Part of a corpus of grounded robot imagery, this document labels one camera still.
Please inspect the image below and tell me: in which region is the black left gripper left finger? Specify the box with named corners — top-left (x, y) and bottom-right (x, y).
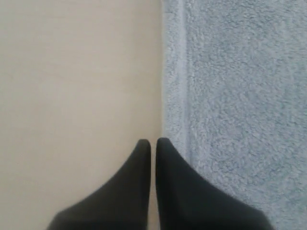
top-left (48, 139), bottom-right (151, 230)

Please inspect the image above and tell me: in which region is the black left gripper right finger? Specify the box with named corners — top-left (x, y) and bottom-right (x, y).
top-left (155, 138), bottom-right (272, 230)

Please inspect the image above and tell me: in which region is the light blue terry towel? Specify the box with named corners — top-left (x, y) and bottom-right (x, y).
top-left (163, 0), bottom-right (307, 230)

